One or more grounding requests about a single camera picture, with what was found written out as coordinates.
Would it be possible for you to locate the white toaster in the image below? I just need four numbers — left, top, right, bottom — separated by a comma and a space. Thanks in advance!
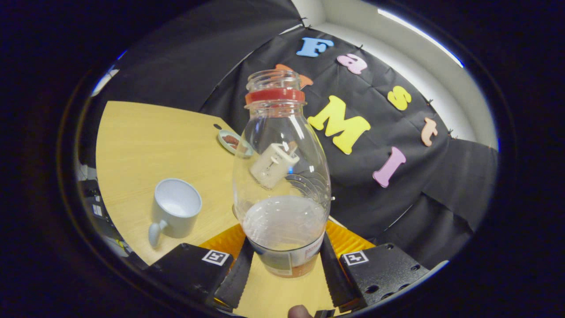
249, 142, 301, 190

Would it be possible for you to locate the clear plastic juice bottle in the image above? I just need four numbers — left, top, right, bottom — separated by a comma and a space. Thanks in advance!
232, 69, 331, 278

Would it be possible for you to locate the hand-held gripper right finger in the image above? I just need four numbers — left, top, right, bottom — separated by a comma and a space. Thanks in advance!
320, 221, 431, 312

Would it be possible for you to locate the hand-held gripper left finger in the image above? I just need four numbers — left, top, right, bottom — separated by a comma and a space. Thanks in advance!
146, 223, 255, 310

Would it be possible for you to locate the wooden table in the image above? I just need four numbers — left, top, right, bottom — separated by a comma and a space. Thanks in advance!
96, 101, 349, 316

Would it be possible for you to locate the green plate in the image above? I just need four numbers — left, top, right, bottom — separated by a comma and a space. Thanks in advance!
218, 129, 254, 158

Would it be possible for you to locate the white cup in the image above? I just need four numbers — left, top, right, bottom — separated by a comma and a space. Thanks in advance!
148, 178, 203, 248

